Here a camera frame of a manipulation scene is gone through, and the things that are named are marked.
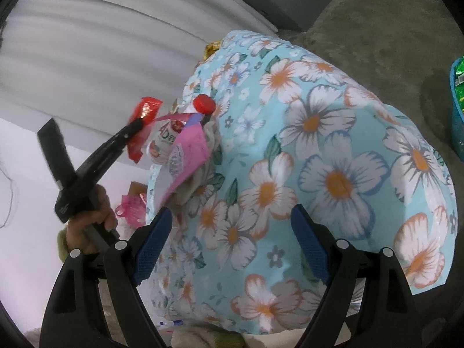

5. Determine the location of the pink plastic bag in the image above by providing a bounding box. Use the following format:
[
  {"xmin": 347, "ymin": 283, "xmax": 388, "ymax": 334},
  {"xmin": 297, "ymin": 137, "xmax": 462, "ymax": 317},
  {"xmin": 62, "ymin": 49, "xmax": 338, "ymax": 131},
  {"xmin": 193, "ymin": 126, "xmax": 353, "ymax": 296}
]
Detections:
[{"xmin": 115, "ymin": 193, "xmax": 147, "ymax": 227}]

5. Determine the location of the grey curtain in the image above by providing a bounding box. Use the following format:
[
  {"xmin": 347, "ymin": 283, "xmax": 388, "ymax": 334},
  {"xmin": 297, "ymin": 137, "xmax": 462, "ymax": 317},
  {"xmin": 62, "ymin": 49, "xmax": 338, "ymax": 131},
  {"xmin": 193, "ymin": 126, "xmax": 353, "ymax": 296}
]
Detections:
[{"xmin": 0, "ymin": 0, "xmax": 280, "ymax": 149}]

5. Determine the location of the cardboard box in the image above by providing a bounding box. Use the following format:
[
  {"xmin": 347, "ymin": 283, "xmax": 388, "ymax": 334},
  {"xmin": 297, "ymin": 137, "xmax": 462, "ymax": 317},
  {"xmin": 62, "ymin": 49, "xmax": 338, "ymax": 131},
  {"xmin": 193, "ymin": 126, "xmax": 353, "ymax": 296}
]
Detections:
[{"xmin": 128, "ymin": 181, "xmax": 149, "ymax": 198}]

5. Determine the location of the gold foil wrapper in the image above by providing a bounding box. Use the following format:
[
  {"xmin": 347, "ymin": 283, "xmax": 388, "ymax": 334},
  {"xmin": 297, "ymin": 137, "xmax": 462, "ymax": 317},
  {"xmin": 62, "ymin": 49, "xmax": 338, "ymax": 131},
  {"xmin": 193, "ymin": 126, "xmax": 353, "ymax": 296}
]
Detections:
[{"xmin": 201, "ymin": 41, "xmax": 222, "ymax": 60}]

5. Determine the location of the blue floral tablecloth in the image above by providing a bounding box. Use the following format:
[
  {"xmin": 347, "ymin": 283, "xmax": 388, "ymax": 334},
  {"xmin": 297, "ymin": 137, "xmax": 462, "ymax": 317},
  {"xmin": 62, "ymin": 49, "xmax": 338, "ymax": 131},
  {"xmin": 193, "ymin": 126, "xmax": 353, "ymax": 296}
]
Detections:
[{"xmin": 145, "ymin": 31, "xmax": 455, "ymax": 334}]

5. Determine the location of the pink white packet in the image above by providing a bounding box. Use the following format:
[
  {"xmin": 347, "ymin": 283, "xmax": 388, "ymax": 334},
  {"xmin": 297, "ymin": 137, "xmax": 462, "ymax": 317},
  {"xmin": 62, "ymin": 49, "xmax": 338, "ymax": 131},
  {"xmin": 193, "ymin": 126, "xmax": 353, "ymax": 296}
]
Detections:
[{"xmin": 147, "ymin": 112, "xmax": 211, "ymax": 211}]

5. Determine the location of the grey cabinet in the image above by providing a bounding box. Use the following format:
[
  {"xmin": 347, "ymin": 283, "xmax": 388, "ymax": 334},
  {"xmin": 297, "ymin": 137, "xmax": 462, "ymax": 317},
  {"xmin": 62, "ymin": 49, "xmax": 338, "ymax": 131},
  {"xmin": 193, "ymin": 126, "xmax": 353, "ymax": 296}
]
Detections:
[{"xmin": 240, "ymin": 0, "xmax": 341, "ymax": 32}]

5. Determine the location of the thin wall wire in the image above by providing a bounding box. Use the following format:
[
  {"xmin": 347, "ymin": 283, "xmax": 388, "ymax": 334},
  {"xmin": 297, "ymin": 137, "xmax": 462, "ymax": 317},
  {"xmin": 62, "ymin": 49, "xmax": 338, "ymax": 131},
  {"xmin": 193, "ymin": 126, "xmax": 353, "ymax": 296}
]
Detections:
[{"xmin": 0, "ymin": 159, "xmax": 19, "ymax": 229}]

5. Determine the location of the blue plastic basket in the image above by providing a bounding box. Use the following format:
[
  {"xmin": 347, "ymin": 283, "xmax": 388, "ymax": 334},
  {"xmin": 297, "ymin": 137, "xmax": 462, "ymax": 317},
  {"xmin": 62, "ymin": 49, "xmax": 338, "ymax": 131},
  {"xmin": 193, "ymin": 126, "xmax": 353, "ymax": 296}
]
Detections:
[{"xmin": 449, "ymin": 56, "xmax": 464, "ymax": 153}]

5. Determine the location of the green fluffy jacket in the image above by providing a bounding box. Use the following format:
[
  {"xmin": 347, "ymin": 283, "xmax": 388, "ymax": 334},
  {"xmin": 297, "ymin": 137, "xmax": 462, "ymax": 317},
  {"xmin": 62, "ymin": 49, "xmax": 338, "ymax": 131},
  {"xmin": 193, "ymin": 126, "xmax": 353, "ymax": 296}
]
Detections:
[{"xmin": 214, "ymin": 335, "xmax": 247, "ymax": 348}]

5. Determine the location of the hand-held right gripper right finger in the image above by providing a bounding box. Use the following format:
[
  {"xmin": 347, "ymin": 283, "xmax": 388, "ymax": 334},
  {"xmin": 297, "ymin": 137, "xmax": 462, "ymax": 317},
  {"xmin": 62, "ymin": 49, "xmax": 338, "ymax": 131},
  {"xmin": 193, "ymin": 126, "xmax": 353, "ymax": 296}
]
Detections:
[{"xmin": 291, "ymin": 204, "xmax": 425, "ymax": 348}]

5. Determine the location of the green snack packet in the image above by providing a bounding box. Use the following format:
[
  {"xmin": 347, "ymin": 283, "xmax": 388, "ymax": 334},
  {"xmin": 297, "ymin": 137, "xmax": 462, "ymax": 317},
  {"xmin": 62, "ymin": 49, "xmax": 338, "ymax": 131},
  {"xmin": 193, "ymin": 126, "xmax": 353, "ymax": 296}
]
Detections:
[{"xmin": 453, "ymin": 60, "xmax": 464, "ymax": 117}]

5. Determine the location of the red cap drink bottle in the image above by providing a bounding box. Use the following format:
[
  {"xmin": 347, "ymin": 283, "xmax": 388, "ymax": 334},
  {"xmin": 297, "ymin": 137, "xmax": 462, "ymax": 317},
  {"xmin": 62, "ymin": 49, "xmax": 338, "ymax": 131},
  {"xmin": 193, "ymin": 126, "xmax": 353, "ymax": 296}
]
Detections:
[{"xmin": 148, "ymin": 94, "xmax": 216, "ymax": 169}]

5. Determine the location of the person's left hand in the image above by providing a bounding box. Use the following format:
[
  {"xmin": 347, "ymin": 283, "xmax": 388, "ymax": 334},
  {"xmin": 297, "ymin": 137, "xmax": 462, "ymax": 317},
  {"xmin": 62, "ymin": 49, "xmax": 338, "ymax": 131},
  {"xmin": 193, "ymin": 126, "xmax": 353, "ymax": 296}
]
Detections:
[{"xmin": 66, "ymin": 185, "xmax": 120, "ymax": 254}]

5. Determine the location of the crumpled plastic packaging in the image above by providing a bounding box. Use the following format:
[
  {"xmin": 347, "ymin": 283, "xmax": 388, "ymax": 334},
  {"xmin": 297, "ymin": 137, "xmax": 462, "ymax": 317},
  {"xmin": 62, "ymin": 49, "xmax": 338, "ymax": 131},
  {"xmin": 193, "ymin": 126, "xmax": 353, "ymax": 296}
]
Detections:
[{"xmin": 154, "ymin": 319, "xmax": 185, "ymax": 336}]

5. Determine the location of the red foil wrapper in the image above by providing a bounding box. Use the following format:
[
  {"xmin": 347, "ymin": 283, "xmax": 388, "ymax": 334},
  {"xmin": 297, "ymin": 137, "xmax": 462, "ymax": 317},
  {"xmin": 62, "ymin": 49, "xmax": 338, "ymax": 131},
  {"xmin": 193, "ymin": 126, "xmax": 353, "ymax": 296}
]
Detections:
[{"xmin": 127, "ymin": 96, "xmax": 162, "ymax": 164}]

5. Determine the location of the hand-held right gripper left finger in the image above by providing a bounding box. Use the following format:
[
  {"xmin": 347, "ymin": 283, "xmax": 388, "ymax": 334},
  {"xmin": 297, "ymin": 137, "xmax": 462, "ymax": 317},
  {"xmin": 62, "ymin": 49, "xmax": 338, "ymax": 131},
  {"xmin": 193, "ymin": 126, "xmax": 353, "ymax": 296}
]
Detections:
[{"xmin": 41, "ymin": 206, "xmax": 174, "ymax": 348}]

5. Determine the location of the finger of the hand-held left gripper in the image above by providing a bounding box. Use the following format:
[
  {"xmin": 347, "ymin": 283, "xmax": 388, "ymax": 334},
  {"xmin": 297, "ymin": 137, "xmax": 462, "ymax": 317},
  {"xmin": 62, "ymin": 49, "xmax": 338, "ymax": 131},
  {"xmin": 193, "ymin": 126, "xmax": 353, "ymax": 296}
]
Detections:
[{"xmin": 85, "ymin": 119, "xmax": 145, "ymax": 182}]

